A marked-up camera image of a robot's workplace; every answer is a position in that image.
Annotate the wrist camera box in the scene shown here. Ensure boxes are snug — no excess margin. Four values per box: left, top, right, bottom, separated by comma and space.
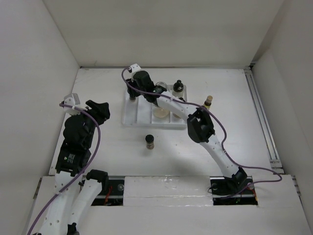
127, 64, 141, 75
63, 93, 80, 116

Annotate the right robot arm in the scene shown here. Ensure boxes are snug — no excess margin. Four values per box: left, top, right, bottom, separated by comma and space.
121, 68, 247, 197

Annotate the yellow bottle beige cap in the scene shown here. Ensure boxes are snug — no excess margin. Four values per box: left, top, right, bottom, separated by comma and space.
203, 95, 213, 110

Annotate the black-cap bottle white powder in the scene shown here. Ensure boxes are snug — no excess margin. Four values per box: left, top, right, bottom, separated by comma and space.
172, 80, 184, 98

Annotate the aluminium rail right side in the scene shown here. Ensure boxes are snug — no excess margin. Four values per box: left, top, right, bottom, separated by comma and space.
244, 66, 285, 174

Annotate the white foam front block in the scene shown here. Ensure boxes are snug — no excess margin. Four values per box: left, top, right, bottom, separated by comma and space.
123, 176, 213, 207

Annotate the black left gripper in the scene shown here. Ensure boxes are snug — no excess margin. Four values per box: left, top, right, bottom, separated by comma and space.
71, 100, 110, 147

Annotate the white divided organizer tray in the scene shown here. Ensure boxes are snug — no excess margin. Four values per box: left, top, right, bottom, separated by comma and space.
122, 91, 187, 129

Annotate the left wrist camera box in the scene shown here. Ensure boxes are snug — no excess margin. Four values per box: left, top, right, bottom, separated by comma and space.
63, 93, 80, 116

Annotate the round glass jar silver lid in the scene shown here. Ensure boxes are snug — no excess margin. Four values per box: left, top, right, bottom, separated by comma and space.
156, 81, 168, 89

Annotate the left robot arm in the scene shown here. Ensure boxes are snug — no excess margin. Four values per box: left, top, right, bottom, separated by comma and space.
35, 100, 110, 235

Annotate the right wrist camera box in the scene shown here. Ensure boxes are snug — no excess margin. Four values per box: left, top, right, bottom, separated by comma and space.
127, 64, 141, 75

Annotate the black-cap bottle tan powder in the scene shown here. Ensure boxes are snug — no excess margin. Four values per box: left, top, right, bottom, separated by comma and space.
173, 97, 186, 118

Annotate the small brown spice jar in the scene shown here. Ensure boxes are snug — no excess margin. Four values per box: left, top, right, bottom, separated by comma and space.
145, 134, 155, 149

